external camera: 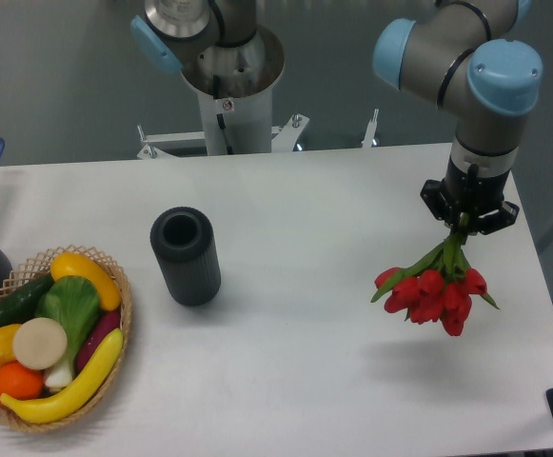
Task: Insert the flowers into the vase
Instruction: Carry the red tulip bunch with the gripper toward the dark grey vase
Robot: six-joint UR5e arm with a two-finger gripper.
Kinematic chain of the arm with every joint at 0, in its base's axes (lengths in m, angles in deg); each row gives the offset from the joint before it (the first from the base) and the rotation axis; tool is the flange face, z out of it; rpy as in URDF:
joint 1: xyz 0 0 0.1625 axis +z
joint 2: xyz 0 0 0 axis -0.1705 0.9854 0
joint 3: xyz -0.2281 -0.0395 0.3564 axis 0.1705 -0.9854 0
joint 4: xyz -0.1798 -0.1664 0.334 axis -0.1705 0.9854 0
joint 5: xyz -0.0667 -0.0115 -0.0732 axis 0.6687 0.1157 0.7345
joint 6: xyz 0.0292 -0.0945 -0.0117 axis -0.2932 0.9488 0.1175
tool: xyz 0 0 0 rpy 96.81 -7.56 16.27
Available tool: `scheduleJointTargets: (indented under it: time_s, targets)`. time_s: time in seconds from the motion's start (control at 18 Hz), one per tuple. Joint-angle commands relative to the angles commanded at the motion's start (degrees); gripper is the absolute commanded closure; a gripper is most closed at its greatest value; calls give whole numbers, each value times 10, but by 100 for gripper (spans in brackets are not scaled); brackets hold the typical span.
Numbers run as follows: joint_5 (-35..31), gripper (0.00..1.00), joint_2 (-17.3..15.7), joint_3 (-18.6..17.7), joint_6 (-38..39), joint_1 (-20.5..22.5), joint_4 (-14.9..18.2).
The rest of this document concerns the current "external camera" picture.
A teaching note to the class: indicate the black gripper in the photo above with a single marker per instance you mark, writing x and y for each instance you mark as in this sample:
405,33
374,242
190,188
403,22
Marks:
487,196

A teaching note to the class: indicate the red tulip bouquet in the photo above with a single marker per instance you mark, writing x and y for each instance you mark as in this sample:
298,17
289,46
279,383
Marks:
438,288

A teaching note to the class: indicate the dark grey ribbed vase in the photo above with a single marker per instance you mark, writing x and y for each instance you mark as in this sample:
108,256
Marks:
183,243

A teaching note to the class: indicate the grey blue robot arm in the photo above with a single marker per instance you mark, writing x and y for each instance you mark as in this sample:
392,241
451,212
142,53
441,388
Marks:
459,60

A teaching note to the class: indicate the purple eggplant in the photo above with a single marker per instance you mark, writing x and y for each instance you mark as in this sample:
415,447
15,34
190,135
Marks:
105,324

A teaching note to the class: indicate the green bok choy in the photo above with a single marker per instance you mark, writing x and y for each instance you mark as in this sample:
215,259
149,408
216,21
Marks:
73,302

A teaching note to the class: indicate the yellow banana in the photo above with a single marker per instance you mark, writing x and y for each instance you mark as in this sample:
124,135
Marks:
73,397

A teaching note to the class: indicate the beige round disc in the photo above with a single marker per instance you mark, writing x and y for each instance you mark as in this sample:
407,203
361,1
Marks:
39,343

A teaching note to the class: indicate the green cucumber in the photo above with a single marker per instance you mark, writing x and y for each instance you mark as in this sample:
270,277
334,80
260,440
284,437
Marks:
19,306

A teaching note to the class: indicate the orange fruit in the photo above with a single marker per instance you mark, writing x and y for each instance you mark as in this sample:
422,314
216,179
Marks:
20,382

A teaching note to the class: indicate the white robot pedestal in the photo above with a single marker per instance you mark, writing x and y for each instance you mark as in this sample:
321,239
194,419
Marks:
234,90

